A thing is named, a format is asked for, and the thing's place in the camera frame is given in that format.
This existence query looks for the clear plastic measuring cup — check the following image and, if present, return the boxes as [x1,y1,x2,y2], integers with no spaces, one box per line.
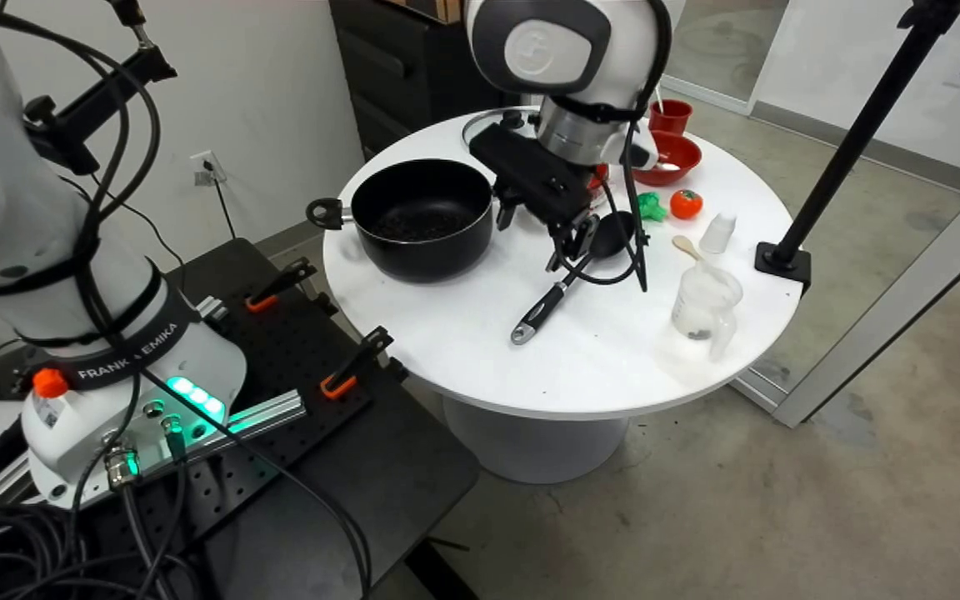
[670,260,748,344]

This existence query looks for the red cup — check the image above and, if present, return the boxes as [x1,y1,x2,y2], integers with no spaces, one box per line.
[646,97,698,139]

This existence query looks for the small wooden spoon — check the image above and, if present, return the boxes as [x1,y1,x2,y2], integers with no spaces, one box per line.
[670,232,727,276]

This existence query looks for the black cooking pot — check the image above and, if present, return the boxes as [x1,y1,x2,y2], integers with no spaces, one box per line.
[307,158,501,283]

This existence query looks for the black tripod pole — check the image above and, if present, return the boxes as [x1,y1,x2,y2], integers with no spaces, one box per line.
[753,0,960,293]

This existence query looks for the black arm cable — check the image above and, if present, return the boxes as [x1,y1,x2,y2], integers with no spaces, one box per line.
[56,0,167,344]

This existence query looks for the black perforated breadboard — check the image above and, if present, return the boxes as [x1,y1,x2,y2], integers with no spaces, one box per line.
[89,260,394,560]

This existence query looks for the black cooking spoon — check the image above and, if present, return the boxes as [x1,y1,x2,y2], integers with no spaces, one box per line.
[507,211,639,348]

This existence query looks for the aluminium partition frame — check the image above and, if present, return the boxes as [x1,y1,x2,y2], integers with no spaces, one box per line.
[727,153,960,431]

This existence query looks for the black clamp orange tip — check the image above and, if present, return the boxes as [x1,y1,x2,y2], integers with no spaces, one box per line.
[244,257,320,318]
[316,324,398,403]

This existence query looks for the small white plastic bottle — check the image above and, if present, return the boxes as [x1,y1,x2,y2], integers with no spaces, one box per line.
[698,213,740,260]

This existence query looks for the black cabinet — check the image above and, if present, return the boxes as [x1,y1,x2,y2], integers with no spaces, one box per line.
[328,0,527,159]

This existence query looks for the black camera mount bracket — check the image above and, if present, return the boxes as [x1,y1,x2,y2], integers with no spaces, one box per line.
[19,0,180,176]

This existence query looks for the orange toy tomato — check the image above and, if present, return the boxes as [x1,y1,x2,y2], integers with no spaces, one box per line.
[666,186,707,223]

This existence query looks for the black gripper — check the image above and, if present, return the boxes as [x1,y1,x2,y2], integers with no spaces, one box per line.
[470,121,607,272]

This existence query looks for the white wall outlet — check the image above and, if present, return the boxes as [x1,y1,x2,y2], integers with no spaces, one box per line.
[187,147,227,189]

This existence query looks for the white table pedestal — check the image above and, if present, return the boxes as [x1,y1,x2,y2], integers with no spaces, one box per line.
[440,396,629,486]

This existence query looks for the orange round button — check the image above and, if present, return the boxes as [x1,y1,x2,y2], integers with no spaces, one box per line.
[30,368,75,401]

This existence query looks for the green toy vegetable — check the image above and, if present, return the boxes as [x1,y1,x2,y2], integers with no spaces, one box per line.
[635,189,670,223]

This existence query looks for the black cable bundle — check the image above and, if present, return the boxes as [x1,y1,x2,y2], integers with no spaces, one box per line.
[0,502,210,600]

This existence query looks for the aluminium profile rail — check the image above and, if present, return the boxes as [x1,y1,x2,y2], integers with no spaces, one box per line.
[190,293,231,327]
[0,387,310,511]

